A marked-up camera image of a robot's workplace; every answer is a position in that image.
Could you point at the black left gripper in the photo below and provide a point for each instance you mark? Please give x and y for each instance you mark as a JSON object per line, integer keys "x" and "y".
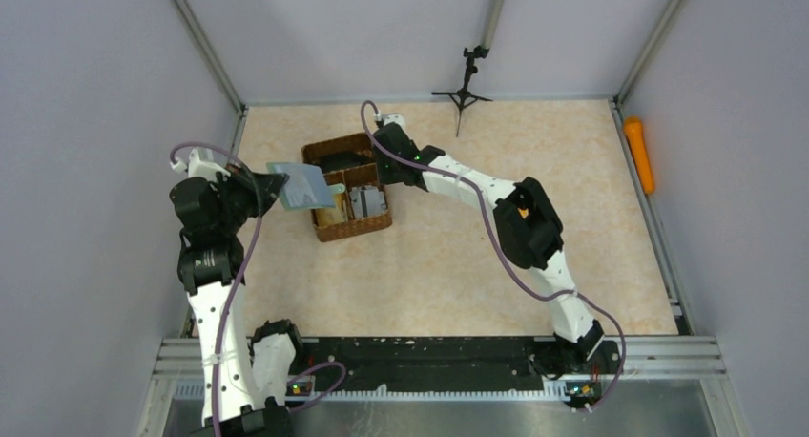
{"x": 254, "y": 190}

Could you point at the green leather card holder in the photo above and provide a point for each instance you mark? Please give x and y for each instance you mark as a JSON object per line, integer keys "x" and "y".
{"x": 306, "y": 187}

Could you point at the brown woven divided basket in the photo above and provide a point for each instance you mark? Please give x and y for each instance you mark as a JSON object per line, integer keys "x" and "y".
{"x": 350, "y": 160}

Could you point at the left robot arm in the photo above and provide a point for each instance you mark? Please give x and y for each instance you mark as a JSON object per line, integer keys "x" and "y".
{"x": 245, "y": 379}

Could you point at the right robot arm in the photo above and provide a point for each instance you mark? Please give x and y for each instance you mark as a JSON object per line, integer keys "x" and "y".
{"x": 521, "y": 223}

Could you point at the yellow item in basket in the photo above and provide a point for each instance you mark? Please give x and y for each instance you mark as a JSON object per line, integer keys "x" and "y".
{"x": 336, "y": 214}

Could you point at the black mini tripod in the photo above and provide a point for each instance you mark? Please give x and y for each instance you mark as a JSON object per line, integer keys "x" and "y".
{"x": 463, "y": 97}

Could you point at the grey pole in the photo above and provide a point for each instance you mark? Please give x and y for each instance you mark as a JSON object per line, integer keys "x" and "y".
{"x": 490, "y": 27}

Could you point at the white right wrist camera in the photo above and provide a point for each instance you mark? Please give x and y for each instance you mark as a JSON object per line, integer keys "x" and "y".
{"x": 385, "y": 119}

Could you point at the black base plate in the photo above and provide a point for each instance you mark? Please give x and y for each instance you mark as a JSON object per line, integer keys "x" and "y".
{"x": 447, "y": 367}

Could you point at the orange cylindrical handle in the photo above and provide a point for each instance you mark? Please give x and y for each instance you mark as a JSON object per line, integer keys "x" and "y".
{"x": 634, "y": 132}

